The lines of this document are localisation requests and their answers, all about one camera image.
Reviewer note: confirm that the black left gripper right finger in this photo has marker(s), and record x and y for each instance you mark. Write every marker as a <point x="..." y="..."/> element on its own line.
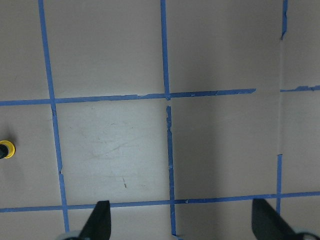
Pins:
<point x="267" y="224"/>

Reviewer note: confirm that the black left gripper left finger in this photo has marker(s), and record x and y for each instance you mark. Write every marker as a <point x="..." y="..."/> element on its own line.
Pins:
<point x="98" y="225"/>

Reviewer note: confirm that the yellow push button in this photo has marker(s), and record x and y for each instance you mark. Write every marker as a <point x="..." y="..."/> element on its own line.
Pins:
<point x="7" y="149"/>

